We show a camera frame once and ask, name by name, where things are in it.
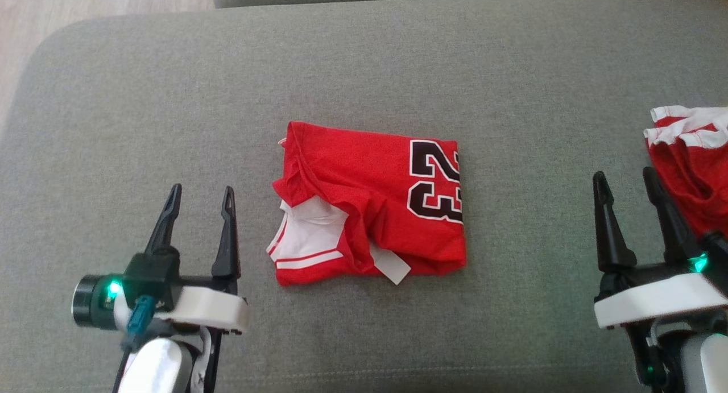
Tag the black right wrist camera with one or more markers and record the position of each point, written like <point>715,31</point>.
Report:
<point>718,256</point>

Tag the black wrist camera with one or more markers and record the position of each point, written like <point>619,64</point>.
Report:
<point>131,288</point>
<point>718,256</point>

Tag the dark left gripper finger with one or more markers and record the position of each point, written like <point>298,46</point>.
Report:
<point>227,251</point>
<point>165,228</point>

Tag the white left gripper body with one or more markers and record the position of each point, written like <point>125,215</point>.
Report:
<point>210,310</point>

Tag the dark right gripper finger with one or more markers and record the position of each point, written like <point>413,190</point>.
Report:
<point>674,222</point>
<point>611,228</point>

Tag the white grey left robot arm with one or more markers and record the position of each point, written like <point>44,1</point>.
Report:
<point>153,370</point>

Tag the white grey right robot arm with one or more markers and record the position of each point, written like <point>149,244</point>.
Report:
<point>702,359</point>

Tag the grey fabric sofa seat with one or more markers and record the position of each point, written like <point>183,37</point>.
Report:
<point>364,57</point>

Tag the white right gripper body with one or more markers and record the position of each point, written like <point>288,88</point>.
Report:
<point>660,299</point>

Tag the red number 23 jersey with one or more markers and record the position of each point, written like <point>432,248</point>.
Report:
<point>369,205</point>

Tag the red garment with white trim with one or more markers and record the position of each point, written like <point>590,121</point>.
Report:
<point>694,177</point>

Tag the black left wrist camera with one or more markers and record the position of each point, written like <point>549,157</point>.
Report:
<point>131,288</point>

